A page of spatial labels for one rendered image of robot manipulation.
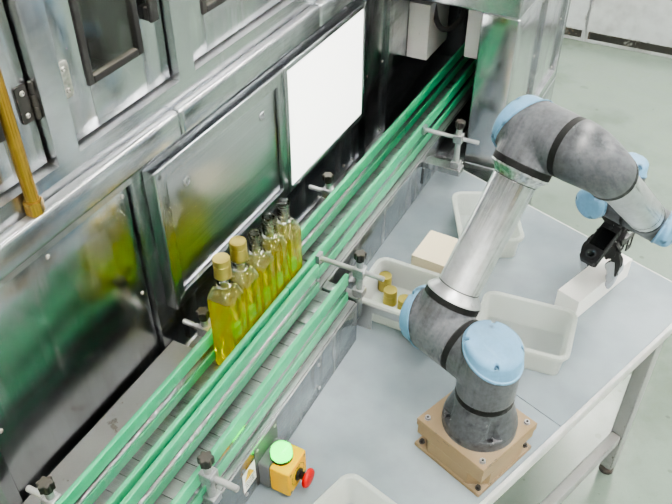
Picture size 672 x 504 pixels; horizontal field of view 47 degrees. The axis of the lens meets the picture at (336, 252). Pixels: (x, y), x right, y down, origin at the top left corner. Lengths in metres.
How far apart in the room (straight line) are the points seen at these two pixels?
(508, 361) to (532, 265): 0.73
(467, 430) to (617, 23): 3.92
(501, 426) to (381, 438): 0.28
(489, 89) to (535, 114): 0.93
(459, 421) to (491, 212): 0.41
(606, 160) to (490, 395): 0.47
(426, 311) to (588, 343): 0.57
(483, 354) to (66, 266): 0.75
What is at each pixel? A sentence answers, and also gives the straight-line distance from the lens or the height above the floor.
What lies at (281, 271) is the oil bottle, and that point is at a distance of 1.67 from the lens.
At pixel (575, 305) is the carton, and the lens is 1.99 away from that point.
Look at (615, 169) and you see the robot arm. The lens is 1.43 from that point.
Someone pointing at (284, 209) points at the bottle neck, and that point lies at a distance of 1.64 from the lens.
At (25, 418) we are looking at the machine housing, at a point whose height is 1.03.
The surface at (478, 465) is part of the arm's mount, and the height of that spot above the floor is 0.84.
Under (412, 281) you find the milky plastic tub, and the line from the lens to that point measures 1.97.
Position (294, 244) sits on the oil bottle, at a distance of 1.69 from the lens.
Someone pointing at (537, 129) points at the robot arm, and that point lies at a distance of 1.44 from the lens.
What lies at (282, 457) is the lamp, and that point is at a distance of 1.55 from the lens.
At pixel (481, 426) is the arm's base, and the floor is 0.90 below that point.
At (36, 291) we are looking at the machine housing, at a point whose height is 1.24.
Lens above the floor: 2.11
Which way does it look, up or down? 40 degrees down
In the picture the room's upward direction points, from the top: straight up
